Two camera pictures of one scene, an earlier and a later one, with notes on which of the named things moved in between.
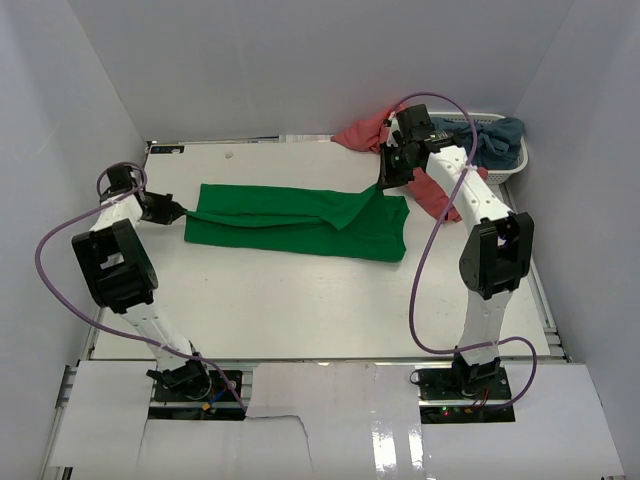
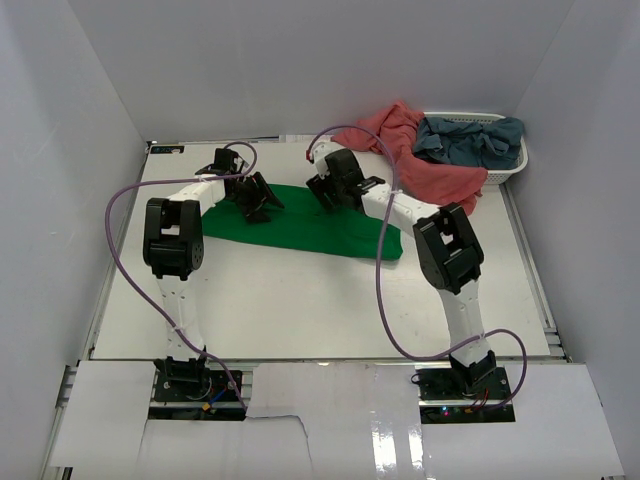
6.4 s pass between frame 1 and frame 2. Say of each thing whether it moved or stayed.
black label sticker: stayed
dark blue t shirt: stayed
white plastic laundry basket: stayed
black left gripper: moved
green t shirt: stayed
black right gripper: moved
